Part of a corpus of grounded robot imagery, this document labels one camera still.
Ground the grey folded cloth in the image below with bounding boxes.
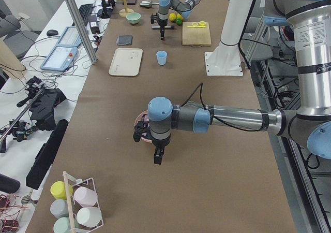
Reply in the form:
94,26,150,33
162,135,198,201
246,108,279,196
116,35,133,46

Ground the cream rabbit tray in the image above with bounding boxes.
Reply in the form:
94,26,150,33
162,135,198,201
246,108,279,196
109,48,143,77

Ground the teach pendant near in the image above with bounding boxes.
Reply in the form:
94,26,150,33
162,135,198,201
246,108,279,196
40,46,78,72

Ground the wooden glass stand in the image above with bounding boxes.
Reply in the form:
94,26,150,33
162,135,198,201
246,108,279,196
115,0,134,18

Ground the pink bowl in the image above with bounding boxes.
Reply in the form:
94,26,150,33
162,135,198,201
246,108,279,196
133,110,152,143

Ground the steel ice scoop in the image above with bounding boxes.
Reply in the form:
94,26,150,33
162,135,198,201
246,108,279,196
139,1,159,8

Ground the green lime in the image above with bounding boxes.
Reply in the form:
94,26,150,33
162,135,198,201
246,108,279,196
175,18,183,25

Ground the pile of ice cubes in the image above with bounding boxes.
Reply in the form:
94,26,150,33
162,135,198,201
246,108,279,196
141,113,149,122

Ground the yellow cup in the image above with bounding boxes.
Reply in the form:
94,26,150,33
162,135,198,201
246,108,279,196
50,181,67,200

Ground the teach pendant far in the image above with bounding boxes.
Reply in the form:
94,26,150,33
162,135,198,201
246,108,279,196
57,26,82,47

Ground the aluminium frame post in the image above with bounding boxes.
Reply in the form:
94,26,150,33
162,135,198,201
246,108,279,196
65,0,97,65

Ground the white cup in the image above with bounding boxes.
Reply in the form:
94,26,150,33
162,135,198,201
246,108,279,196
76,207,102,228

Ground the black keyboard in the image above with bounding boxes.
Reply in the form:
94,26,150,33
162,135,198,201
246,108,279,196
79,4,93,26

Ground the mint green bowl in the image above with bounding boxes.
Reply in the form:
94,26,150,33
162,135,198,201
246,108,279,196
126,12,141,25

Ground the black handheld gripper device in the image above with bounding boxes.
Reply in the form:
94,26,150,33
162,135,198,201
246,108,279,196
17,76,67,130

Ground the black power adapter box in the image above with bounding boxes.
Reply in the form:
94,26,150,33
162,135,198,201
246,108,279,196
88,15,100,34

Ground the black computer mouse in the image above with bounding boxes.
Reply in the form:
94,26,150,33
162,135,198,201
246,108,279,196
46,30,58,37

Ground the grey cup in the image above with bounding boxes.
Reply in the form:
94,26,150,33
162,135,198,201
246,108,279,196
50,199,69,219

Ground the black long bar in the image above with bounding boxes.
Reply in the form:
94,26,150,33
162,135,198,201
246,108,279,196
26,119,69,190

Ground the blue plastic cup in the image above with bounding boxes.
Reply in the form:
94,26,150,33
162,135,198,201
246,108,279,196
156,50,168,66

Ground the yellow lemon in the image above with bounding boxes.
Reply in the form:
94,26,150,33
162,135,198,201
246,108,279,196
176,13,184,22
169,13,177,22

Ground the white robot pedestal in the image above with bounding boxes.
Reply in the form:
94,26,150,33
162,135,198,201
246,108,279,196
205,0,253,76

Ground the pink cup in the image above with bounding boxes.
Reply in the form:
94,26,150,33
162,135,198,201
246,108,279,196
73,187,98,207

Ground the mint cup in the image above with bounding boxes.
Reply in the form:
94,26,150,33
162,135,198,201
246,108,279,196
53,217,71,233

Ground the wooden cutting board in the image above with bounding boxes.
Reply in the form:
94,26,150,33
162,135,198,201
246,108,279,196
182,22,212,47

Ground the teach pendant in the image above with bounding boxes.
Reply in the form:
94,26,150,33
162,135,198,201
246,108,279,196
40,46,78,72
57,26,82,47

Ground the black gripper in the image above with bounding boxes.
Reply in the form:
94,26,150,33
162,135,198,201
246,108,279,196
158,14,167,40
151,130,171,165

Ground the white wire cup rack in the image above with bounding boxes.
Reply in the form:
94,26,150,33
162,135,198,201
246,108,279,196
63,171,104,232

